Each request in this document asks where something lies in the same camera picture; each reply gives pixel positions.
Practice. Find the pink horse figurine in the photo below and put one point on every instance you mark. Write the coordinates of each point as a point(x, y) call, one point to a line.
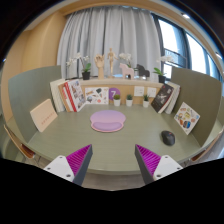
point(126, 71)

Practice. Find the small potted plant left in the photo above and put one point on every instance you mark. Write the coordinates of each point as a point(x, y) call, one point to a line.
point(116, 100)

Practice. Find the white wall socket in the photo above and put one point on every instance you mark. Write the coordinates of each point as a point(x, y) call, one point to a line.
point(151, 92)
point(138, 90)

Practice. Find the white orchid middle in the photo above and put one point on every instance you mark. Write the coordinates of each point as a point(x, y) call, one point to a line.
point(126, 57)

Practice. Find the purple number seven sign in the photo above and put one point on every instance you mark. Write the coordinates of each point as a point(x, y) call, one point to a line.
point(112, 92)

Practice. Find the white orchid black pot right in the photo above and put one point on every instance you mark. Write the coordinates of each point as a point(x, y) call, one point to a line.
point(161, 75)

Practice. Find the red white magazine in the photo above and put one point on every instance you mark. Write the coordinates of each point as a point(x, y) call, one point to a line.
point(75, 94)

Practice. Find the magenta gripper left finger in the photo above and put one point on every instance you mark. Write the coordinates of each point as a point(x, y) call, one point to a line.
point(72, 167)

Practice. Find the white wall socket left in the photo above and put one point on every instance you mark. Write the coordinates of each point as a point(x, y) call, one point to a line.
point(138, 90)

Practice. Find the small potted plant right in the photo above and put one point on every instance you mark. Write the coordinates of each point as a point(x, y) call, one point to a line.
point(145, 101)

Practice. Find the black horse figurine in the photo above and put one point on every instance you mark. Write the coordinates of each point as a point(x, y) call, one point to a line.
point(142, 71)

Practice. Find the green right partition panel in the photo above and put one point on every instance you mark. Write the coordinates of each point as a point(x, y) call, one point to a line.
point(203, 94)

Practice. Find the beige leaning book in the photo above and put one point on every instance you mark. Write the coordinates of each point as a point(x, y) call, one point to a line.
point(43, 115)

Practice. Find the wooden chair right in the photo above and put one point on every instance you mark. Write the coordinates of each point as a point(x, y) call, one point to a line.
point(214, 151)

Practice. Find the grey curtain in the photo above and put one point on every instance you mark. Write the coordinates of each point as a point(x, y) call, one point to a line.
point(95, 30)

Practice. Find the sticker covered white book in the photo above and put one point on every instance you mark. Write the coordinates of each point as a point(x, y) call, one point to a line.
point(187, 118)

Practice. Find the pink purple mouse pad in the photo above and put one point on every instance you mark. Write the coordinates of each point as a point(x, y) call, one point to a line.
point(107, 120)

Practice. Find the white wall socket right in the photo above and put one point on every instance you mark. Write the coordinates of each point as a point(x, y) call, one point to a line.
point(151, 92)

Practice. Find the wooden mannequin figure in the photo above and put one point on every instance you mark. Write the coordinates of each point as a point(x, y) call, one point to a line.
point(111, 57)

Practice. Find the wooden hand model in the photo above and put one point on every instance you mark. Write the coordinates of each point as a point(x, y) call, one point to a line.
point(99, 62)

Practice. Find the small potted plant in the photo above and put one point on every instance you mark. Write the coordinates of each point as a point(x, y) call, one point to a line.
point(145, 101)
point(116, 100)
point(129, 100)

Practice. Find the white orchid black pot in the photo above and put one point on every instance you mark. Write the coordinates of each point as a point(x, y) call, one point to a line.
point(86, 65)
point(161, 75)

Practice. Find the black computer mouse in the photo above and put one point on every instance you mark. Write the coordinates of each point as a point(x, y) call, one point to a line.
point(168, 138)

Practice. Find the black cover book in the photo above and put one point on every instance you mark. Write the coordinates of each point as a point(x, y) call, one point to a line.
point(160, 101)

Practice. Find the green left partition panel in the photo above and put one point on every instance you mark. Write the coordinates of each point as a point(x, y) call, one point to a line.
point(26, 91)

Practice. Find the wooden shelf ledge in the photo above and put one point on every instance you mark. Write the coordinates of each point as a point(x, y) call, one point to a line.
point(125, 86)

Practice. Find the illustrated white card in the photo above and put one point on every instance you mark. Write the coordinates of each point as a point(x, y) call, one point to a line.
point(97, 95)

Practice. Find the white orchid black pot left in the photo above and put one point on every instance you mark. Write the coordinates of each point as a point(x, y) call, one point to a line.
point(86, 65)

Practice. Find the green partition panel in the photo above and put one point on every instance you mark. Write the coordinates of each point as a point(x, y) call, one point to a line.
point(26, 91)
point(203, 94)

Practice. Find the small potted plant middle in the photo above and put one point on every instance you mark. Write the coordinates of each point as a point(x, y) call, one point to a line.
point(129, 100)

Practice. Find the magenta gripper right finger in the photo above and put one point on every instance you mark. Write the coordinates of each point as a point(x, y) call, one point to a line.
point(154, 167)

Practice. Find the white leaning book left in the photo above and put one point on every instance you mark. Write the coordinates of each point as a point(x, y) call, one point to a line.
point(58, 102)

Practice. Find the white book behind black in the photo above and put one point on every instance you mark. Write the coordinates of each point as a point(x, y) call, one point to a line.
point(174, 97)

